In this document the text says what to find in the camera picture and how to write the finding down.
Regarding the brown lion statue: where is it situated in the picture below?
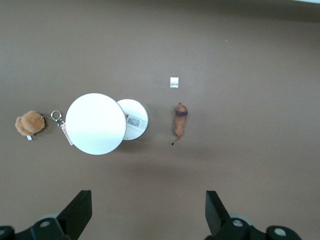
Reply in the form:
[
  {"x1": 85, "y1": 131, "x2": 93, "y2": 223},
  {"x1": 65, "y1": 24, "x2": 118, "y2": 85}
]
[{"x1": 170, "y1": 102, "x2": 189, "y2": 147}]

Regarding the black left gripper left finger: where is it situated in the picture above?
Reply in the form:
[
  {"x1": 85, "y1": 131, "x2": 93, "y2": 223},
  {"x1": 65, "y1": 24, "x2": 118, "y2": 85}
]
[{"x1": 14, "y1": 189, "x2": 93, "y2": 240}]

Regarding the brown plush keychain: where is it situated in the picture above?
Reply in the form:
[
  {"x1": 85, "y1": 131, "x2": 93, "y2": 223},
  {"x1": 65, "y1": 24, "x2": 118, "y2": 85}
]
[{"x1": 15, "y1": 110, "x2": 75, "y2": 147}]

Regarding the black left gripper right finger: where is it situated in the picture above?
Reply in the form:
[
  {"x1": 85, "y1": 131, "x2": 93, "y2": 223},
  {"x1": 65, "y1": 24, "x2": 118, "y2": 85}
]
[{"x1": 205, "y1": 190, "x2": 266, "y2": 240}]

